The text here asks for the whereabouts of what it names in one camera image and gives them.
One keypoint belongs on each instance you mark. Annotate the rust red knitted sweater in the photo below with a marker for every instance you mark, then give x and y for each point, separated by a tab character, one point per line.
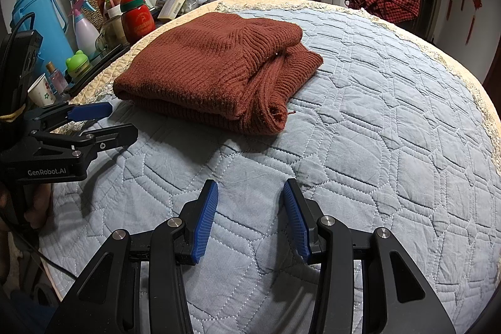
203	64

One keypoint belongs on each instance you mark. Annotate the person's left hand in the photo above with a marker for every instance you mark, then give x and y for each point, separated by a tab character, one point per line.
39	201

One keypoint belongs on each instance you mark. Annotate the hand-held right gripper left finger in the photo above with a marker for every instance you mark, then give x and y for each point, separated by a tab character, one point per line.
205	224

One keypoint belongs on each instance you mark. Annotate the white spray bottle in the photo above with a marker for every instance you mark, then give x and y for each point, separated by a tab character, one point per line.
86	34

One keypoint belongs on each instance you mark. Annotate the green frog cup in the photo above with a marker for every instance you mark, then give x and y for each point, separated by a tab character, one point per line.
78	64

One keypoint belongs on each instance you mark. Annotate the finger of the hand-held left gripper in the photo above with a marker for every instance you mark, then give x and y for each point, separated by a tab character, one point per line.
90	111
113	136

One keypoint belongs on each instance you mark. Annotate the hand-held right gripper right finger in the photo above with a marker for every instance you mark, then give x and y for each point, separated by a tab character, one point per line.
297	224

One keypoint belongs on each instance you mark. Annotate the glass jar white lid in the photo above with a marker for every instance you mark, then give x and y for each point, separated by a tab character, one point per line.
113	28

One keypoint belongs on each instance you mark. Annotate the white paper cup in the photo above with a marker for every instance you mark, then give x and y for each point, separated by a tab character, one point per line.
41	93

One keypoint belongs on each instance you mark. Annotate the red reindeer bottle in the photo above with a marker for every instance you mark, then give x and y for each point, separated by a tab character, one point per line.
137	25

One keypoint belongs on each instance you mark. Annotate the blue thermos jug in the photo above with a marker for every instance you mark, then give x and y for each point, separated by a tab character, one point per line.
43	25

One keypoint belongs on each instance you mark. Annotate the small perfume bottle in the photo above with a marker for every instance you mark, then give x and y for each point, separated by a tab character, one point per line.
56	79

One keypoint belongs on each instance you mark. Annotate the blue and beige quilted blanket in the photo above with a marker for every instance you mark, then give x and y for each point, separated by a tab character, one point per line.
372	142

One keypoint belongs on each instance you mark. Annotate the white medicine box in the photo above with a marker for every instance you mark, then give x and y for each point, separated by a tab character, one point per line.
172	7

